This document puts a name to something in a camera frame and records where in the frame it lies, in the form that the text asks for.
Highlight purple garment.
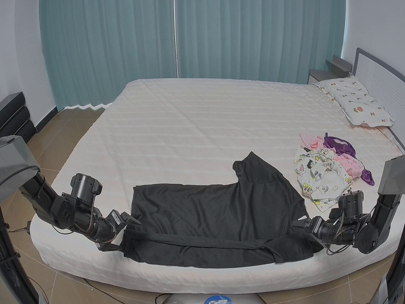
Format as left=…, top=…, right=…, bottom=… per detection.
left=323, top=133, right=376, bottom=187

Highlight white printed pillow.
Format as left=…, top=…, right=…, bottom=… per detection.
left=313, top=76, right=396, bottom=128

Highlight white printed garment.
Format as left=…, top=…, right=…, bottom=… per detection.
left=294, top=148, right=354, bottom=213

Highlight grey bedside table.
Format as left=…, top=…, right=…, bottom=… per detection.
left=309, top=55, right=354, bottom=83

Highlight bed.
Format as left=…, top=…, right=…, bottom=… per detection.
left=30, top=47, right=405, bottom=292

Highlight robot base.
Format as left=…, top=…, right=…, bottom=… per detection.
left=155, top=293, right=267, bottom=304

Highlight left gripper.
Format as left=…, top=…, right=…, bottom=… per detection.
left=91, top=210, right=142, bottom=252

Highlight black T-shirt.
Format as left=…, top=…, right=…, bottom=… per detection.
left=123, top=151, right=325, bottom=269

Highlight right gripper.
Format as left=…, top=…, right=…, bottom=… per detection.
left=304, top=216, right=336, bottom=246

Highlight pink garment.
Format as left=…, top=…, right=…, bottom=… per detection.
left=300, top=133, right=364, bottom=177

